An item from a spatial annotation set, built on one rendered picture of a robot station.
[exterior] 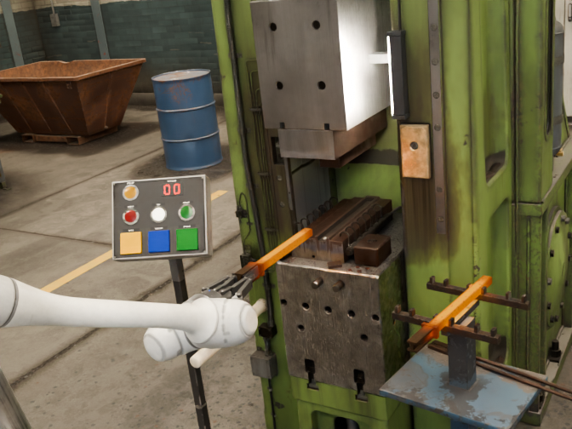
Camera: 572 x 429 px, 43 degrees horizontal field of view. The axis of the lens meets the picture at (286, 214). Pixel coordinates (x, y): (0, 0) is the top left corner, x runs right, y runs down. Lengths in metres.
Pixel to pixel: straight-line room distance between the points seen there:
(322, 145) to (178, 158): 4.90
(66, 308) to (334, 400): 1.31
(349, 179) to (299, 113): 0.62
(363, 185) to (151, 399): 1.48
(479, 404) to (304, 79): 1.08
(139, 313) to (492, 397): 1.08
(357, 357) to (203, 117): 4.83
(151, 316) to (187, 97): 5.46
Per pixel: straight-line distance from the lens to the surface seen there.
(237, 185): 2.70
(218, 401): 3.46
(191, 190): 2.55
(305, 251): 2.46
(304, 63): 2.26
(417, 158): 2.31
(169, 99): 7.00
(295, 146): 2.34
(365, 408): 2.60
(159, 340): 1.74
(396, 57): 2.24
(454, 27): 2.21
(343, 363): 2.53
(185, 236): 2.52
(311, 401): 2.70
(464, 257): 2.41
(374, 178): 2.80
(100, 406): 3.62
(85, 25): 11.39
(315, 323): 2.50
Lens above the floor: 1.90
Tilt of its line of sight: 20 degrees down
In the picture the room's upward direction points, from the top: 7 degrees counter-clockwise
